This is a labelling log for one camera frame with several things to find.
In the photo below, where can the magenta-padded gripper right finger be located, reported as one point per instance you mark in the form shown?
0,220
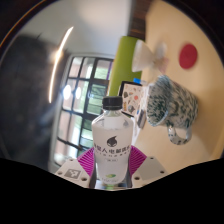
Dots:
151,170

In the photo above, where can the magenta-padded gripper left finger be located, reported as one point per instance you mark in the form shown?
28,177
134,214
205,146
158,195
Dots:
71,171

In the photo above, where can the clear black-capped water bottle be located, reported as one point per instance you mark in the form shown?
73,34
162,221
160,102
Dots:
112,143

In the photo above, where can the green speckled ceramic mug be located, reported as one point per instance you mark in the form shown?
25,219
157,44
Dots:
171,101

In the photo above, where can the black pendant lamps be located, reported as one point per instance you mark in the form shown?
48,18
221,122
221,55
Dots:
66,92

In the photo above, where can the small blue-capped item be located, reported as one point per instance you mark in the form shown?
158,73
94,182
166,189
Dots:
137,80

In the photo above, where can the curved linear ceiling light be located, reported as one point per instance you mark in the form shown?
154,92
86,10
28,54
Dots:
56,63

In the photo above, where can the white ceramic bowl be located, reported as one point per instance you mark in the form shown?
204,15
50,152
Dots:
143,58

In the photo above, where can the green upholstered booth backrest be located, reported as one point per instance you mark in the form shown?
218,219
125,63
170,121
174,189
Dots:
125,60

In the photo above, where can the flat round red coaster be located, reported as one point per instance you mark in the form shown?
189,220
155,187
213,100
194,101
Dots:
188,56

